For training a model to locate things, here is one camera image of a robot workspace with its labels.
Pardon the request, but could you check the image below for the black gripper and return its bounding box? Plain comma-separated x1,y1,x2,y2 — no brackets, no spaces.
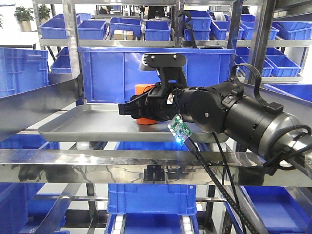
118,82,181,122

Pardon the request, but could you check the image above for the orange cylindrical capacitor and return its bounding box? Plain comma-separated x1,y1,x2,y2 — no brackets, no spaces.
135,84,157,125

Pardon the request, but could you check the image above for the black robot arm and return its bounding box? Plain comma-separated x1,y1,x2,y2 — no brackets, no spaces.
118,80,312,175

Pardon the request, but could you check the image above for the cardboard box on shelf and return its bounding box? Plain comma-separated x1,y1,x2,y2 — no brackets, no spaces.
114,30,134,40

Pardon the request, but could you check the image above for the green circuit board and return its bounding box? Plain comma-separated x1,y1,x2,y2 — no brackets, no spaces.
167,115,192,145

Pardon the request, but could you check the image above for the large blue plastic bin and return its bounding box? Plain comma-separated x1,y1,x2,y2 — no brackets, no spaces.
78,47,235,103

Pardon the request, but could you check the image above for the grey metal tray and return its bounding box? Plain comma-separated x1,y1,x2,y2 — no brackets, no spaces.
38,104,230,144

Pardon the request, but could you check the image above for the small blue bin top middle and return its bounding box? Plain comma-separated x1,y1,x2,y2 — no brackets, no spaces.
145,21,171,41

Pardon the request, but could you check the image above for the small blue bin top centre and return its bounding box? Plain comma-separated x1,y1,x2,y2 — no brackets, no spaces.
109,17,141,38

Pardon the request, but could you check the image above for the blue bin below centre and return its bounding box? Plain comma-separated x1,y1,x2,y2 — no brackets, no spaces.
106,141,197,215

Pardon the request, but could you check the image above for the small blue bin top centre-left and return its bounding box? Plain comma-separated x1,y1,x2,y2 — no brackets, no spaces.
78,20,106,40

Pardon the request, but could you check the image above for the stacked blue bins top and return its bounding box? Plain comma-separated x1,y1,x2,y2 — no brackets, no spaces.
183,10,212,40

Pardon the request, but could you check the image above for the small blue bin top left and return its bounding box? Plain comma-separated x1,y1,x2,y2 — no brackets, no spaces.
39,19,67,39

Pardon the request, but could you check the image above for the blue crate far left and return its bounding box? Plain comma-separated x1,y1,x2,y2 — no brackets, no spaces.
0,48,49,97

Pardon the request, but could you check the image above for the potted green plant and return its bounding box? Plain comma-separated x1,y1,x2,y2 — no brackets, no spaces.
14,6,34,32

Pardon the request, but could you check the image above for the blue bin mid right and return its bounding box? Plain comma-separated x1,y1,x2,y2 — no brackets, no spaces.
266,55,301,77

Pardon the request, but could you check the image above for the blue bin lower left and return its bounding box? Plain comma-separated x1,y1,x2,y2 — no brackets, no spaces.
0,135,59,234

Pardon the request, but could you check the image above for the blue bin lower right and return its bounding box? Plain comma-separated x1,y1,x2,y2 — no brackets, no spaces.
224,185,312,234

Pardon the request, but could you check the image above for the blue bin top far right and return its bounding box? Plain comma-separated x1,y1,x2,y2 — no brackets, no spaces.
272,21,312,40

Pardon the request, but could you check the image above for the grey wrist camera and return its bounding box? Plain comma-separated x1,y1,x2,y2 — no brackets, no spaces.
139,53,186,71

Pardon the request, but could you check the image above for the steel shelf rack frame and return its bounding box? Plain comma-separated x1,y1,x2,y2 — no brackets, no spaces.
0,0,312,234

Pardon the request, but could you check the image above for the black braided cable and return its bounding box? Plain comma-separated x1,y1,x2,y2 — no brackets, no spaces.
184,136,256,234

